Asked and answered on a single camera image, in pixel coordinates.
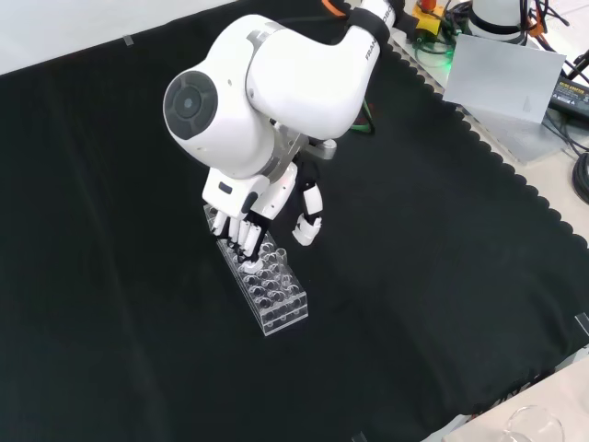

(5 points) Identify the black scalloped bench cloth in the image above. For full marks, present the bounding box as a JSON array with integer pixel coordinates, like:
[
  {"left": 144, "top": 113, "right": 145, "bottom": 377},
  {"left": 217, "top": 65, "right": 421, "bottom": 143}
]
[{"left": 0, "top": 0, "right": 589, "bottom": 442}]

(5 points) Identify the yellow emergency stop button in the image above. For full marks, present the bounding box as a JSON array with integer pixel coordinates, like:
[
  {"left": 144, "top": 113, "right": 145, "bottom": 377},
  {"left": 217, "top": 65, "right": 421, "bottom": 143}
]
[{"left": 404, "top": 0, "right": 446, "bottom": 41}]

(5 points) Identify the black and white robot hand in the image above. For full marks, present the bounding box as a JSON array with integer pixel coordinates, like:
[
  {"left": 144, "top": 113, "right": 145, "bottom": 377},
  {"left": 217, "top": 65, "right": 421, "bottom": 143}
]
[{"left": 202, "top": 159, "right": 325, "bottom": 273}]

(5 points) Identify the clear glass flask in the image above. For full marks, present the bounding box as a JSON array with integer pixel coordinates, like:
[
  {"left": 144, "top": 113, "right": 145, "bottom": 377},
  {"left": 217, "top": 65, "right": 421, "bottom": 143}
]
[{"left": 499, "top": 404, "right": 565, "bottom": 442}]

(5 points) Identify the green base cable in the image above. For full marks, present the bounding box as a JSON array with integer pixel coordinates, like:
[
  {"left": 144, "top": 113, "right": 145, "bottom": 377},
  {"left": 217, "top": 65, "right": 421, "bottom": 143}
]
[{"left": 412, "top": 37, "right": 457, "bottom": 66}]

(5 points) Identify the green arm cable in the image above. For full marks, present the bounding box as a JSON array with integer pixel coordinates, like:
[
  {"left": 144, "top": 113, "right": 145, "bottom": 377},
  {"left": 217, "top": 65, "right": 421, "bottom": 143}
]
[{"left": 352, "top": 99, "right": 377, "bottom": 135}]

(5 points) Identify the thick black coiled cable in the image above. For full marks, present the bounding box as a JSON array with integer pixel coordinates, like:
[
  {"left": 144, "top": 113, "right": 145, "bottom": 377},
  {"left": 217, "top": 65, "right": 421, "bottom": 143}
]
[{"left": 570, "top": 151, "right": 589, "bottom": 204}]

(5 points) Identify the orange cable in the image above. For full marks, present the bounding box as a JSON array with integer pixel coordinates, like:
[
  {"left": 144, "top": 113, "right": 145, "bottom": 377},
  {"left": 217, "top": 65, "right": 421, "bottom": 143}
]
[{"left": 320, "top": 0, "right": 554, "bottom": 52}]

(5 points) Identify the pale white board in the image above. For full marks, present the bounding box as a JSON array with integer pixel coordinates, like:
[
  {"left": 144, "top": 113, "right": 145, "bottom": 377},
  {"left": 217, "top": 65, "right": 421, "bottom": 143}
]
[{"left": 441, "top": 34, "right": 567, "bottom": 124}]

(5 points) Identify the clear plastic test tube rack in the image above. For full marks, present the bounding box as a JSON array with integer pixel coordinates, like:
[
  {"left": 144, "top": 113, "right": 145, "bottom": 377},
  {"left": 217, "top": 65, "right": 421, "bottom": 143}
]
[{"left": 202, "top": 204, "right": 309, "bottom": 339}]

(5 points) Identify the black power adapter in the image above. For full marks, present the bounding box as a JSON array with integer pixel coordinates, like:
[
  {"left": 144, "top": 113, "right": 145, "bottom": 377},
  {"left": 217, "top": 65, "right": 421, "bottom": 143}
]
[{"left": 549, "top": 76, "right": 589, "bottom": 123}]

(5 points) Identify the black cable bundle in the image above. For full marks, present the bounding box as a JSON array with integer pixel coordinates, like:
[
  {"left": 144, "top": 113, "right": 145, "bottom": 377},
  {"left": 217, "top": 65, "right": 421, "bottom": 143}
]
[{"left": 437, "top": 0, "right": 475, "bottom": 37}]

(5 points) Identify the grey metal base plate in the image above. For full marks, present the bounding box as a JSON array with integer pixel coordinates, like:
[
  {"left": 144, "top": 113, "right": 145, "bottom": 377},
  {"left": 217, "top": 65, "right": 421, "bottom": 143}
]
[{"left": 388, "top": 29, "right": 583, "bottom": 167}]

